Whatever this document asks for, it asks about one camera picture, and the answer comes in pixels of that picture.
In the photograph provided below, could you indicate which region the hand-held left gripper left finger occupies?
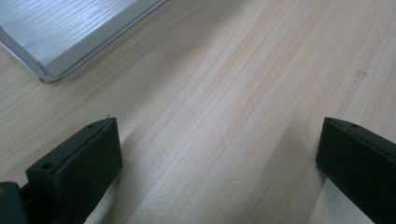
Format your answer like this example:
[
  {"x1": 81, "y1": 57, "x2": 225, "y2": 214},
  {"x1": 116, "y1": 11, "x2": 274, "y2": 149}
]
[{"x1": 20, "y1": 117, "x2": 123, "y2": 224}]

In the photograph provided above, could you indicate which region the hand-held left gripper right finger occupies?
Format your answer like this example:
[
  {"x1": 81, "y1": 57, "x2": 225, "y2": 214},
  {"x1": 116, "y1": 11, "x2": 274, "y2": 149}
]
[{"x1": 315, "y1": 117, "x2": 396, "y2": 224}]

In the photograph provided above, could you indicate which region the white wood-grain tray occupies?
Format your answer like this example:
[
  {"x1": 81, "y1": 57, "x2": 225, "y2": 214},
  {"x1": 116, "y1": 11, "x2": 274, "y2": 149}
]
[{"x1": 0, "y1": 0, "x2": 168, "y2": 83}]

